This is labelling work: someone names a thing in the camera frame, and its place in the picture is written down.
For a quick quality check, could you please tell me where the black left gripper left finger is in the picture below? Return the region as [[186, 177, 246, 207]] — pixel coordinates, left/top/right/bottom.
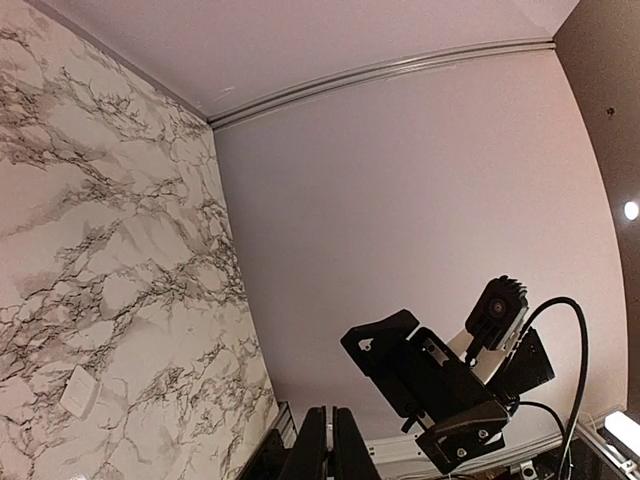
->
[[282, 407, 327, 480]]

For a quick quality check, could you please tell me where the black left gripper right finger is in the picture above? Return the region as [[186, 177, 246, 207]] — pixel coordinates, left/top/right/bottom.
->
[[331, 407, 378, 480]]

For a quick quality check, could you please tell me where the white battery cover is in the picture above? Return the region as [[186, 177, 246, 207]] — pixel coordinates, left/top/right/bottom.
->
[[59, 366, 99, 419]]

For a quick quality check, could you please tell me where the black right camera cable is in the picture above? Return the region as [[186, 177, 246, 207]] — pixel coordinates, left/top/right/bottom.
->
[[519, 296, 591, 480]]

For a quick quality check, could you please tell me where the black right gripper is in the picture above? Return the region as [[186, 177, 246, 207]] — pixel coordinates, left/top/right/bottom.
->
[[340, 309, 511, 445]]

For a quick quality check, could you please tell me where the aluminium frame post right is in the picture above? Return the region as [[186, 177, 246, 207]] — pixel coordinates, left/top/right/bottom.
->
[[207, 38, 556, 131]]

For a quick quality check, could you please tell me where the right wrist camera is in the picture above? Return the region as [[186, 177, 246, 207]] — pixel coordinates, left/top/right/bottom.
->
[[465, 275, 528, 353]]

